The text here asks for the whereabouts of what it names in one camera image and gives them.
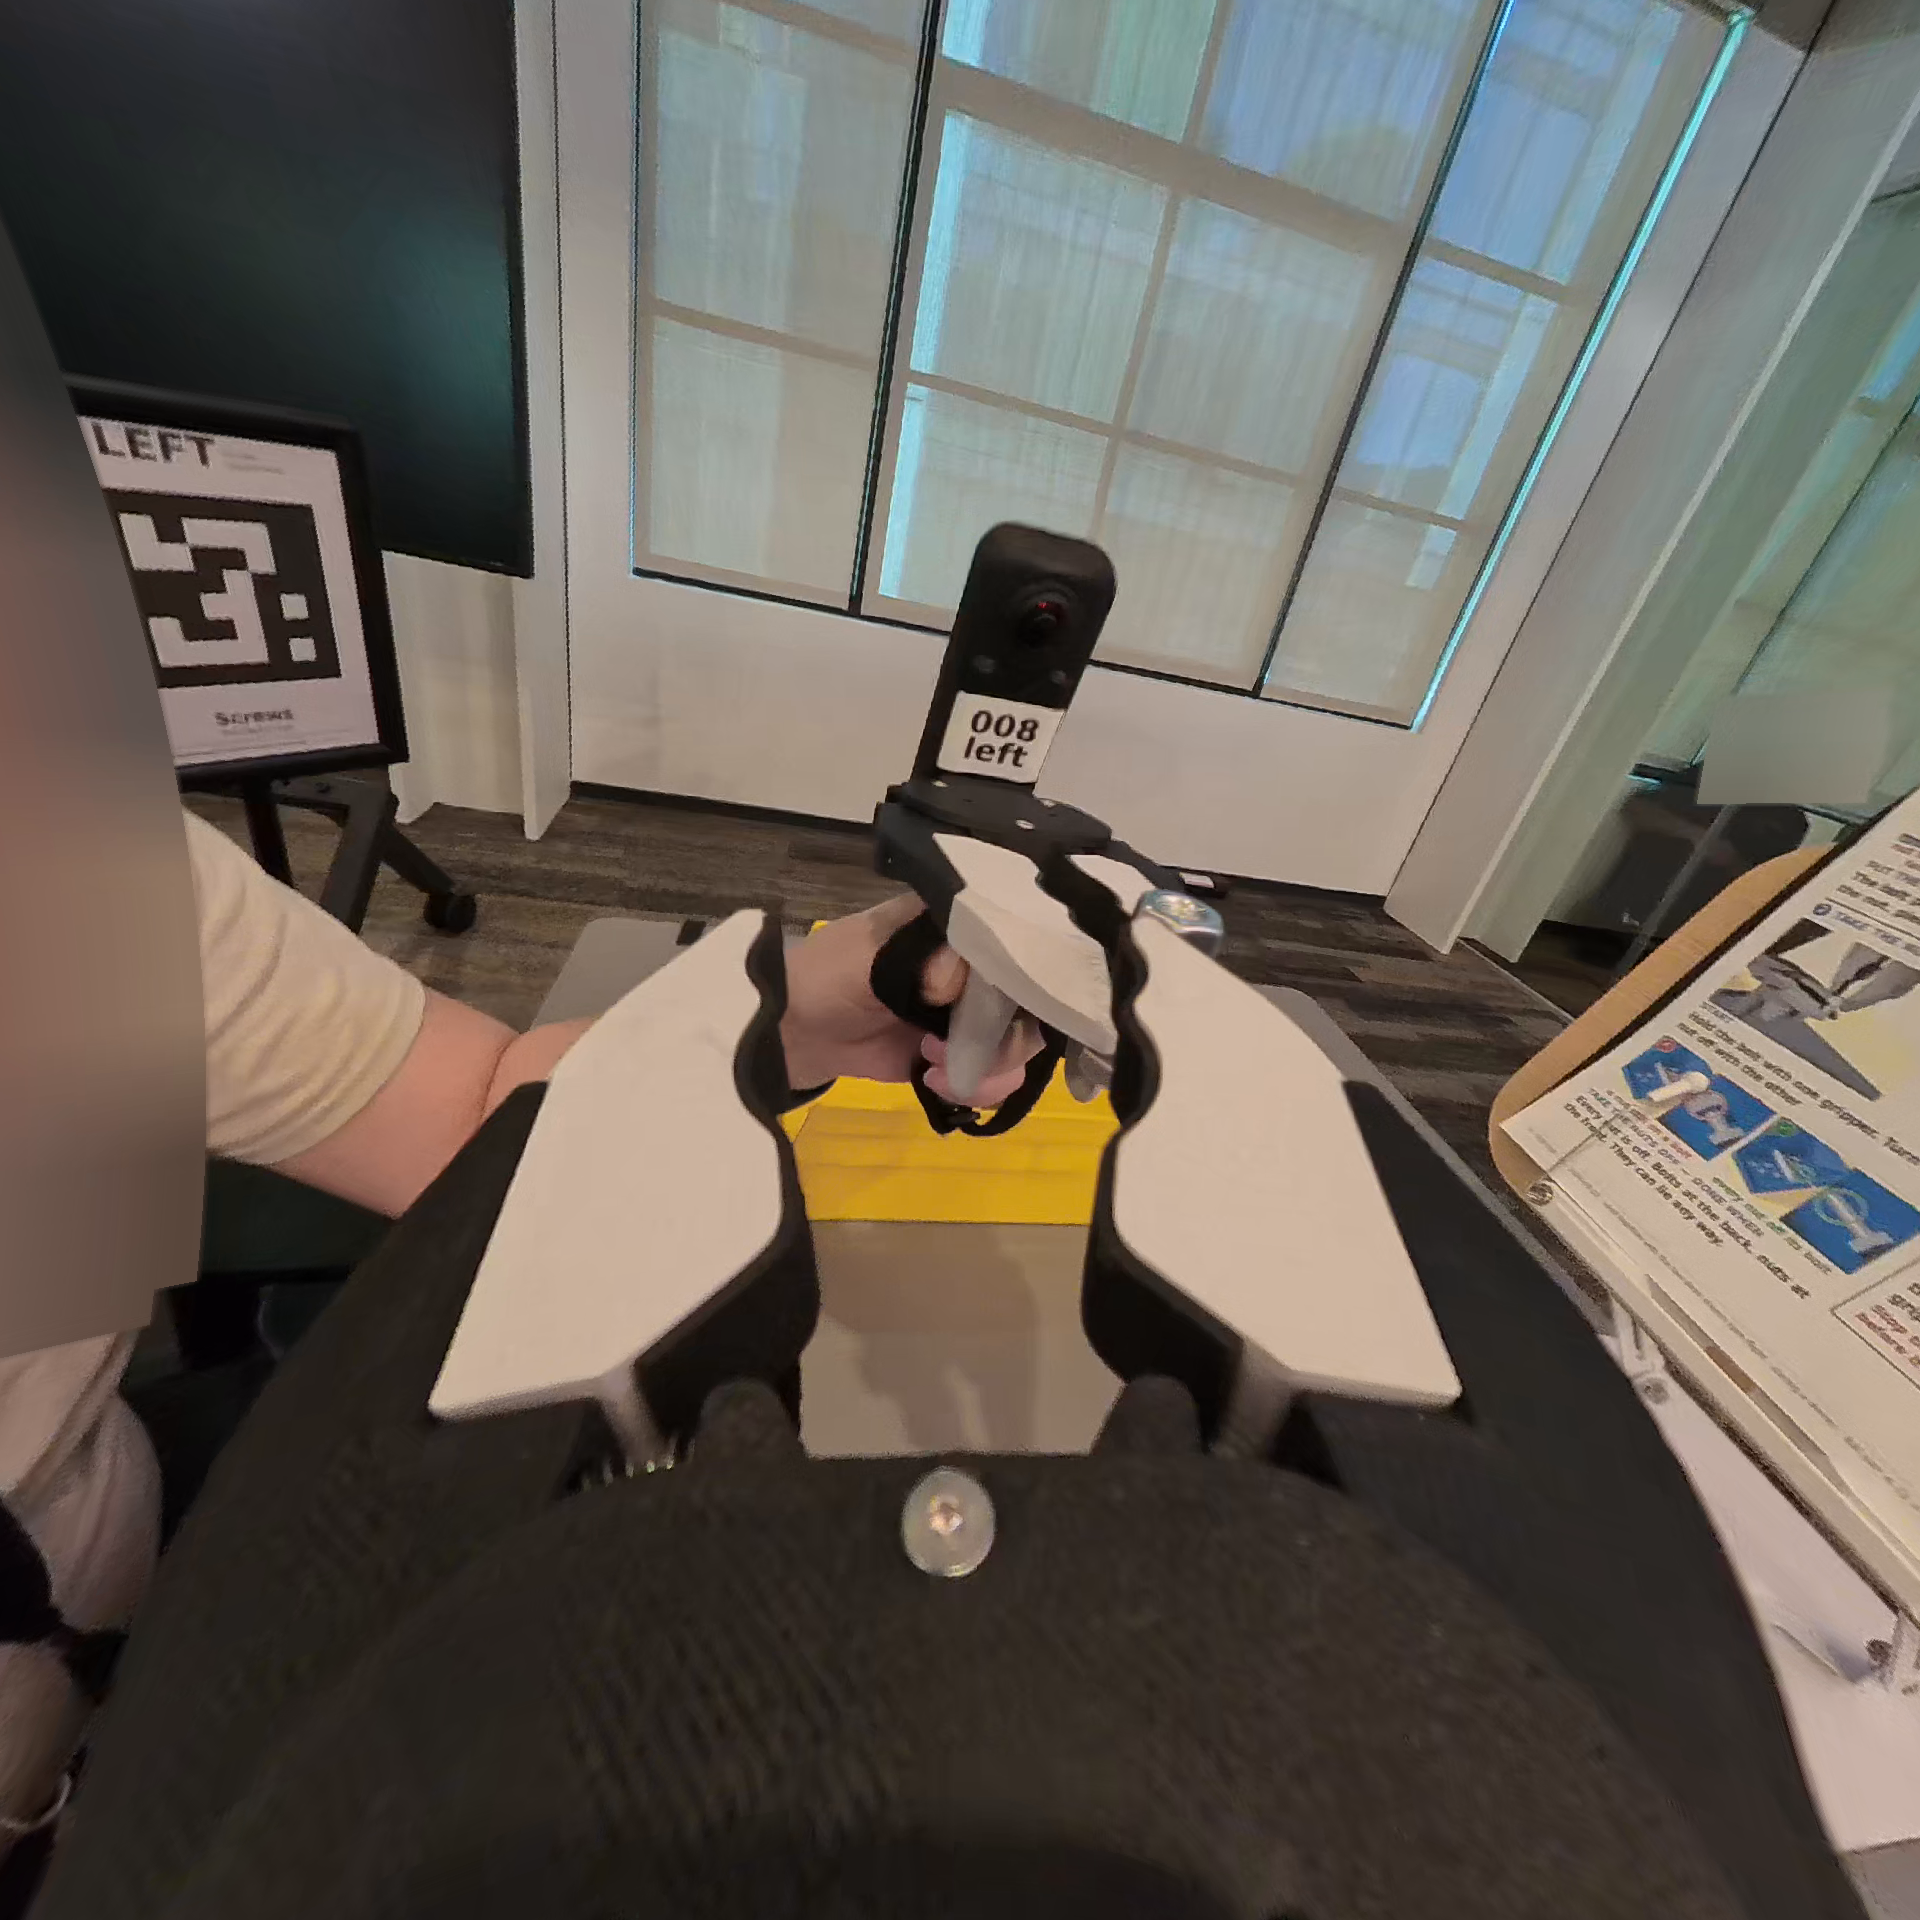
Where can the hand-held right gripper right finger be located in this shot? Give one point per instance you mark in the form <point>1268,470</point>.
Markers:
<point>1278,1200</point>

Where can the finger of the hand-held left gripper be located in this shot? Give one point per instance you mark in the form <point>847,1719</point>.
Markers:
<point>1113,874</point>
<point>1023,945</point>

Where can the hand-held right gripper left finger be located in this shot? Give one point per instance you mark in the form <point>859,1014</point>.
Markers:
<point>632,1200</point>

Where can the yellow plastic bin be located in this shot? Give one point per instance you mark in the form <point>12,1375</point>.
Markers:
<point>931,1175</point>

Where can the person's left forearm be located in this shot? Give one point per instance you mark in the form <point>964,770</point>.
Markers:
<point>449,1094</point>

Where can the person's left hand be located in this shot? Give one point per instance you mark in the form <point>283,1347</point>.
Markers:
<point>840,1003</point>

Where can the dark desk chair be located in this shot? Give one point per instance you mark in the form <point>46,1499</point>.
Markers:
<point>285,1245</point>

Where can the instruction sheet on stand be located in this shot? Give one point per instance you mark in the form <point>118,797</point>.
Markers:
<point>1634,974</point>

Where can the printed instruction sheet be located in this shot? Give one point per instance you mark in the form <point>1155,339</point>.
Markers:
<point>1725,1173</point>

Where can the black wheeled sign stand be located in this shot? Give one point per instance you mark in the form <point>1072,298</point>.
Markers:
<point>273,833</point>

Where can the framed black-white marker sign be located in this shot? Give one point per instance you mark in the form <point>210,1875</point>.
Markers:
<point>338,497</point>

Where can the dark wall screen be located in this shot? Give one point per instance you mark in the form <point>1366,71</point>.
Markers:
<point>299,221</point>

